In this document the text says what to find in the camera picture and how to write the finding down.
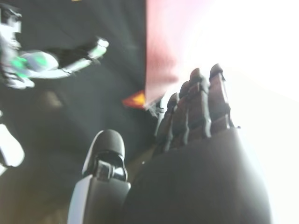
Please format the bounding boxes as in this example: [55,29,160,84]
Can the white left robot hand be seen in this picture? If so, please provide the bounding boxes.
[67,63,274,224]

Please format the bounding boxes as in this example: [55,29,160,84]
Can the yellow box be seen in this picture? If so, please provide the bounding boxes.
[121,0,212,111]

